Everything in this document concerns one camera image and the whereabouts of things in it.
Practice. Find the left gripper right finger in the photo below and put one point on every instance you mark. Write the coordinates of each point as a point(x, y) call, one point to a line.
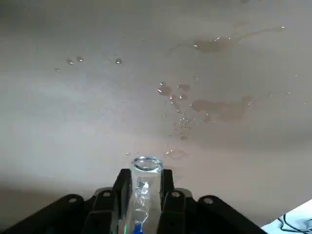
point(195, 214)

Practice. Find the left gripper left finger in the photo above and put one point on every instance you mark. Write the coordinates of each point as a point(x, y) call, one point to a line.
point(73, 214)

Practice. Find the clear glass sample vial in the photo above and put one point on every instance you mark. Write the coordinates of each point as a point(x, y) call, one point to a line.
point(146, 190)

